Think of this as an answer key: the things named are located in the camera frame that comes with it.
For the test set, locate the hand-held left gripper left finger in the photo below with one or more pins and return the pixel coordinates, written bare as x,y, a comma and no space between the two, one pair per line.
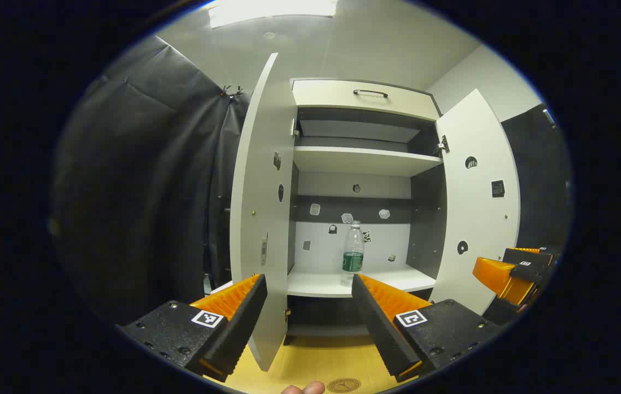
242,328

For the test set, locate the clear plastic bottle green label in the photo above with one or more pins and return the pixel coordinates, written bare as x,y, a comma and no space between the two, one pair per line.
352,246

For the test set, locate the white cabinet door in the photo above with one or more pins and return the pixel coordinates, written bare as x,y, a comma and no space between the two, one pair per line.
474,208
258,191

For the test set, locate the ceiling light panel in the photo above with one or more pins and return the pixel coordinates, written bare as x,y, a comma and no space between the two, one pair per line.
272,10

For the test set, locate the metal door hinge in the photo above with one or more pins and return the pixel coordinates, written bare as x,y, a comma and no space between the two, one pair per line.
443,145
287,316
295,127

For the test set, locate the white cabinet drawer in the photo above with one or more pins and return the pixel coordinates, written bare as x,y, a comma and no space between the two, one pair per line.
332,98

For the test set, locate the white cabinet shelf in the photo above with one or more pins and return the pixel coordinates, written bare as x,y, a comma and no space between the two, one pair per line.
359,161

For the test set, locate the white and grey cabinet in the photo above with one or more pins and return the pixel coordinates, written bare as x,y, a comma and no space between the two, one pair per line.
425,219

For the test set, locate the small metal clip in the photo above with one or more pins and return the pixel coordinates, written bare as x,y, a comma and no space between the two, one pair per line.
226,91
238,91

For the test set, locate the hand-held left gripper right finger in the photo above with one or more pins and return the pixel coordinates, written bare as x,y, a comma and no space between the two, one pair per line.
378,334

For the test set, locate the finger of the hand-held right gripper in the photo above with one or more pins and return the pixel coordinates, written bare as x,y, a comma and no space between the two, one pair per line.
532,257
493,276

